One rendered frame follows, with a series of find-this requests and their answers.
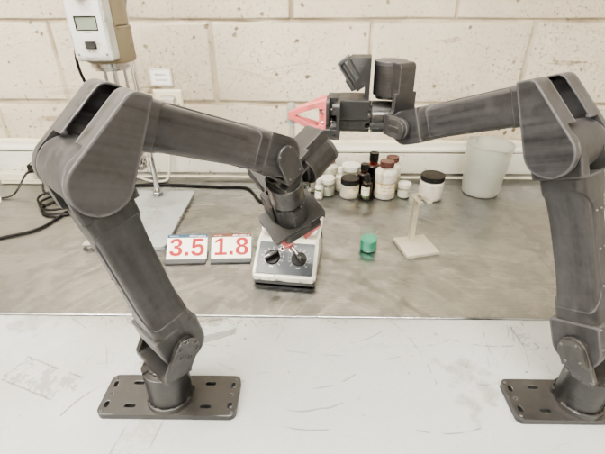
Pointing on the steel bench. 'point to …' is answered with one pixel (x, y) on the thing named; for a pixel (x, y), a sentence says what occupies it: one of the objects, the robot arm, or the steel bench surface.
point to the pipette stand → (416, 246)
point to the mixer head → (101, 33)
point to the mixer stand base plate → (160, 214)
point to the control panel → (285, 259)
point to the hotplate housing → (290, 275)
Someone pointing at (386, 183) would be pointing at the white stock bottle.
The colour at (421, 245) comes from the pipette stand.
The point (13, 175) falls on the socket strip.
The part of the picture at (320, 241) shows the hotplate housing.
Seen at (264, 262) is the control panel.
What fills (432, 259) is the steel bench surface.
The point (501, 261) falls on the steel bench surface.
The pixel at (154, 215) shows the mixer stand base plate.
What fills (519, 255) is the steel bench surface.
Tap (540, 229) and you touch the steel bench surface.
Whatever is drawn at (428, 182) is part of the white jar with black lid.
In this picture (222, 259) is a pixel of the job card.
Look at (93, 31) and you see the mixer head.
